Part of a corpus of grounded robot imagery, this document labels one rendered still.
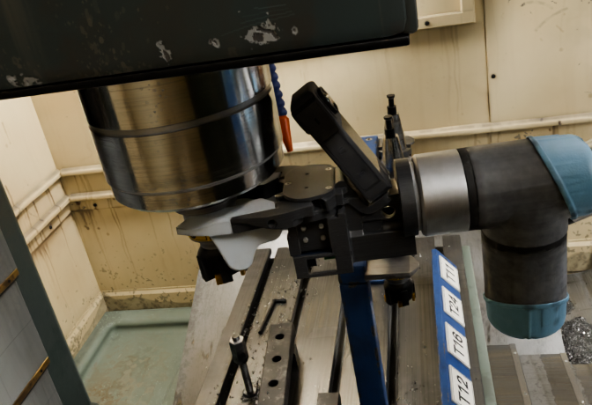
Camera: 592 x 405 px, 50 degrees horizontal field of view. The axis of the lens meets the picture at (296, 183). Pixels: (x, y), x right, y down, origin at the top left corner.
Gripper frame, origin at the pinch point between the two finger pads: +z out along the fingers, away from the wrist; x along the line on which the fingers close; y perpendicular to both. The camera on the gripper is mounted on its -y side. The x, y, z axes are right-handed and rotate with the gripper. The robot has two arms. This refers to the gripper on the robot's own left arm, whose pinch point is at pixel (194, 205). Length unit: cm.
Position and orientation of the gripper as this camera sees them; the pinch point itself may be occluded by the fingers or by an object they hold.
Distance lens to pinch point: 60.0
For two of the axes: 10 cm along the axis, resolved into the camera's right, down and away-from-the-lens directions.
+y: 1.7, 9.0, 4.1
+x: 0.4, -4.2, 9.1
